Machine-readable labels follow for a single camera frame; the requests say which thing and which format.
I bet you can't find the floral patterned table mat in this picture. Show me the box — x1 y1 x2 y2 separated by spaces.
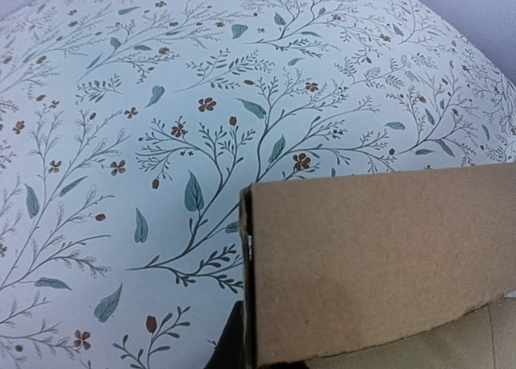
1 0 515 368

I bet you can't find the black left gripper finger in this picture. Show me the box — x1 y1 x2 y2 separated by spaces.
204 301 245 369

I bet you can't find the brown cardboard box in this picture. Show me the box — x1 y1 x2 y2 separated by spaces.
239 164 515 368

